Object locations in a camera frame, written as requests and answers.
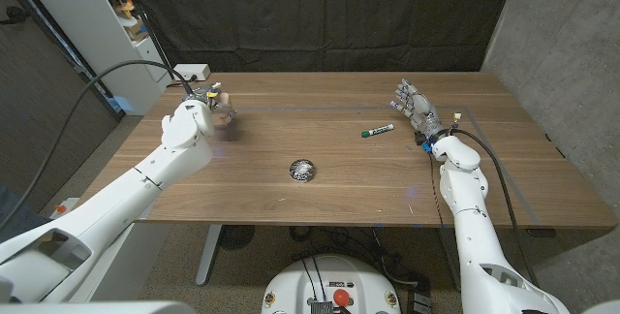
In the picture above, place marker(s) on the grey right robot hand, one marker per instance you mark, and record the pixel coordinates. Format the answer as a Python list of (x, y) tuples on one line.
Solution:
[(420, 108)]

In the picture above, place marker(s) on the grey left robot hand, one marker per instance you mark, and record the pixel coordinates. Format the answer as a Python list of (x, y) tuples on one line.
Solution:
[(208, 95)]

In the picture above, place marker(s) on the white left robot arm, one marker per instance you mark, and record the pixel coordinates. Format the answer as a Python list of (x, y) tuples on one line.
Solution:
[(121, 197)]

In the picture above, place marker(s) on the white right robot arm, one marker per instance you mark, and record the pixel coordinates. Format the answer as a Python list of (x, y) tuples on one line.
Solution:
[(474, 236)]

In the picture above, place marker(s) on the white marker with green cap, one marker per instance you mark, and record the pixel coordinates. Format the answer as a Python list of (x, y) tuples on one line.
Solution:
[(378, 131)]

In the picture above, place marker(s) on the small cardboard box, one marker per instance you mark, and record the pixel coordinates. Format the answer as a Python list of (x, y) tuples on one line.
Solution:
[(136, 29)]

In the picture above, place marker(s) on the round silver glitter compact mirror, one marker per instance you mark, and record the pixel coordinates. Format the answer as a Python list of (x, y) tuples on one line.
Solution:
[(302, 170)]

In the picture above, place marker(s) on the white power strip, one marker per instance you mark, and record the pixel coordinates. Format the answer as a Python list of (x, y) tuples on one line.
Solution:
[(194, 71)]

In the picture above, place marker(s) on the light blue floor item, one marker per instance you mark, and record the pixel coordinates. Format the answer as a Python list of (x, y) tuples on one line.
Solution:
[(123, 104)]

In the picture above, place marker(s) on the black backdrop stand pole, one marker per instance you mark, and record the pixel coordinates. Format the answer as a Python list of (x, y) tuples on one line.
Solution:
[(145, 23)]

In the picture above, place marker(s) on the yellow toy figure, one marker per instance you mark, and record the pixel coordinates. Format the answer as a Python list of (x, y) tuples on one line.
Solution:
[(126, 9)]

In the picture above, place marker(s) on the black backdrop curtain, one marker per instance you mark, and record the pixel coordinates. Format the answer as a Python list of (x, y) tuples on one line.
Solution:
[(319, 13)]

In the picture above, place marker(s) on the white shelf cabinet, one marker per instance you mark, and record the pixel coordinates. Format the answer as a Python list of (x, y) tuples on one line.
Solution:
[(92, 18)]

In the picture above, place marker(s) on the round black floor fan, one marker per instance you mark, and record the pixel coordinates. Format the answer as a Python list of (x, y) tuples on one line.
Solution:
[(236, 236)]

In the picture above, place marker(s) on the small orange cap item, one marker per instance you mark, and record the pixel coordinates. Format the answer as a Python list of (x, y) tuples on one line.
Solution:
[(60, 209)]

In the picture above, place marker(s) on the white robot torso base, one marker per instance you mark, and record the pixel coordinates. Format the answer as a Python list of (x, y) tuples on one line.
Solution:
[(329, 280)]

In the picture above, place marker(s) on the red emergency stop button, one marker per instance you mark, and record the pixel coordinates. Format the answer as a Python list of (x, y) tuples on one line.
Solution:
[(341, 297)]

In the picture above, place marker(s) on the person's leg in jeans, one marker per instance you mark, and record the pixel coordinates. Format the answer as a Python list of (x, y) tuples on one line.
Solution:
[(14, 217)]

